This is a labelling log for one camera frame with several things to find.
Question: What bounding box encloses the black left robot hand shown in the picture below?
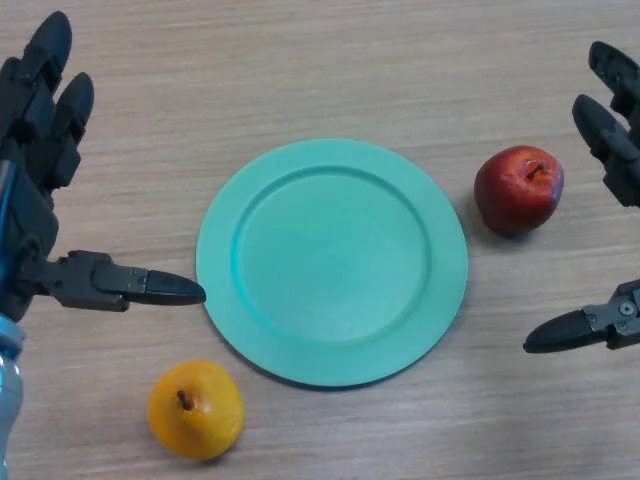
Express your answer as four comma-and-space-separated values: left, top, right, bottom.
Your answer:
0, 10, 207, 324

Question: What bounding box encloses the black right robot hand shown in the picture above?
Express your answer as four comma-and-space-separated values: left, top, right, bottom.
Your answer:
523, 40, 640, 355

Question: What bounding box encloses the yellow pear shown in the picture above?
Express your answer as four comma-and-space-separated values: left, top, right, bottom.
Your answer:
146, 359, 246, 461

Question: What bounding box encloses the green round plate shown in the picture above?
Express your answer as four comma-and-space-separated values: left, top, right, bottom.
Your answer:
195, 138, 470, 390

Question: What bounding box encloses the red apple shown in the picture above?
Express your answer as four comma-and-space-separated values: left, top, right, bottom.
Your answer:
473, 145, 566, 236

